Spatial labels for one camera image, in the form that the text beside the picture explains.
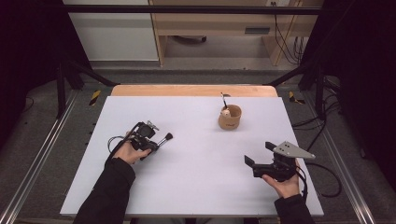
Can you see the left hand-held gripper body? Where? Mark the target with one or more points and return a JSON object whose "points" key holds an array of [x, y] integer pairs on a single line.
{"points": [[144, 132]]}

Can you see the thick black makeup brush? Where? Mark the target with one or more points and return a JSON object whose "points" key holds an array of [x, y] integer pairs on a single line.
{"points": [[165, 139]]}

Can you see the yellow clamp left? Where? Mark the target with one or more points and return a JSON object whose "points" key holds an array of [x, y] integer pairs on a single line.
{"points": [[95, 97]]}

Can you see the wooden cup with bear figure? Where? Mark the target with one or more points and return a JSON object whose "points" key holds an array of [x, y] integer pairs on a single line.
{"points": [[230, 119]]}

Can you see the person's right hand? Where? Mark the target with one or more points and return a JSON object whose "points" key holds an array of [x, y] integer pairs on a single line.
{"points": [[285, 186]]}

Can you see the black horizontal frame bar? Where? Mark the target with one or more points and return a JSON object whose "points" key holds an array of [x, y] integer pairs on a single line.
{"points": [[186, 9]]}

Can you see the black curtain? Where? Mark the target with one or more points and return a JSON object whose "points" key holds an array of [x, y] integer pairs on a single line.
{"points": [[28, 46], [367, 77]]}

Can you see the aluminium floor rail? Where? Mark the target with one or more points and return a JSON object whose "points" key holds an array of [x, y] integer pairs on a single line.
{"points": [[342, 161], [37, 158]]}

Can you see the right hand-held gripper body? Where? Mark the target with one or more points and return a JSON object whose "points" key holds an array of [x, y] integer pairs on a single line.
{"points": [[277, 169]]}

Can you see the yellow clamp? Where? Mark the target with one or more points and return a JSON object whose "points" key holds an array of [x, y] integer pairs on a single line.
{"points": [[292, 97], [95, 97]]}

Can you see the black metal stand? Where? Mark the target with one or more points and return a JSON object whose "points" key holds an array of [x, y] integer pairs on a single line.
{"points": [[319, 93], [61, 93]]}

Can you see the wooden desk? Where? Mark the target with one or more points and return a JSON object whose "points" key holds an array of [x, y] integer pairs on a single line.
{"points": [[218, 23]]}

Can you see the person's left hand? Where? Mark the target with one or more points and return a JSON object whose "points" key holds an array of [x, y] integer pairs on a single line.
{"points": [[130, 153]]}

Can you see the thin black makeup brush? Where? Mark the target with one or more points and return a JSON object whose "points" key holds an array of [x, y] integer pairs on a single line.
{"points": [[223, 101]]}

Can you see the yellow clamp right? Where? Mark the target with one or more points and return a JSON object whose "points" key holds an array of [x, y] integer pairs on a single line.
{"points": [[292, 97]]}

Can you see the white cabinet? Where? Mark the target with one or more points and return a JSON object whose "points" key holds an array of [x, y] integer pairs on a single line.
{"points": [[115, 37]]}

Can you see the white table board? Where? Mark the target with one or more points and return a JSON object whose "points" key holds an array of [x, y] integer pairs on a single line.
{"points": [[193, 174]]}

